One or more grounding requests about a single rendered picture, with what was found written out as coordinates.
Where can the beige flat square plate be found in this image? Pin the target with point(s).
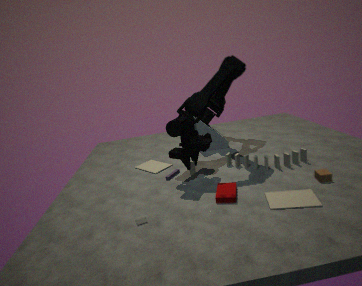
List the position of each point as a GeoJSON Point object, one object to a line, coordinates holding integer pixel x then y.
{"type": "Point", "coordinates": [153, 166]}

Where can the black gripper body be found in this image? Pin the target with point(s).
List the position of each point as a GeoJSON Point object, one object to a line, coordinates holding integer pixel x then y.
{"type": "Point", "coordinates": [181, 153]}

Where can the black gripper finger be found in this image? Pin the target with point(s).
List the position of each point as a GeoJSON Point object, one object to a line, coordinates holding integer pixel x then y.
{"type": "Point", "coordinates": [186, 162]}
{"type": "Point", "coordinates": [195, 154]}

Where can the beige flat board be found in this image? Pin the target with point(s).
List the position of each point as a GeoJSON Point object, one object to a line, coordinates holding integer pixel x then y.
{"type": "Point", "coordinates": [292, 199]}

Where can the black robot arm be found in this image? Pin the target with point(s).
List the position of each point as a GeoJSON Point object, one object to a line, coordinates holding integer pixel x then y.
{"type": "Point", "coordinates": [212, 96]}

